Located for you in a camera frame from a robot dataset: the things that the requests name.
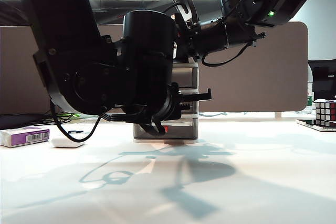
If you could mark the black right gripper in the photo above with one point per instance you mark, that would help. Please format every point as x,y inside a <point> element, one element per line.
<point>189,43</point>

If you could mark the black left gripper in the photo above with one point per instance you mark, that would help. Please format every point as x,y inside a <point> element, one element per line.
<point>170,106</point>

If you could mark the white earphone case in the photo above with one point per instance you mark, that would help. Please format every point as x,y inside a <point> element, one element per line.
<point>67,143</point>

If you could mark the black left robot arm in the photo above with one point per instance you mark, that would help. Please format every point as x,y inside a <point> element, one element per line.
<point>78,51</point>

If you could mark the brown desk partition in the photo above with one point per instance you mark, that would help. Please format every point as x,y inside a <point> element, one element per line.
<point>249,77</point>

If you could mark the white partition foot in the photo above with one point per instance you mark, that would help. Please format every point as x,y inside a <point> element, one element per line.
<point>278,115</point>

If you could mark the clear bottle with green label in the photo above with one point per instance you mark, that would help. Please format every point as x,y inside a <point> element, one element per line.
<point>310,95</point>

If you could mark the white flat tray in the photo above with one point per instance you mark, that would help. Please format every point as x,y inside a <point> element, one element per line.
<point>315,126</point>

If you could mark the black monitor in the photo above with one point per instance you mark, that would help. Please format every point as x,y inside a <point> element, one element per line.
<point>323,82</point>

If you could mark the rubik's cube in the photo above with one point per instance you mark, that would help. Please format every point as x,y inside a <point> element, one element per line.
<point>325,112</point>

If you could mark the purple white tissue pack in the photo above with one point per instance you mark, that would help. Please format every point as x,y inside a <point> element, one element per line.
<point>23,137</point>

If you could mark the white drawer cabinet frame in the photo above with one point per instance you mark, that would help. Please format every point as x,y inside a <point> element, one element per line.
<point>195,117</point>

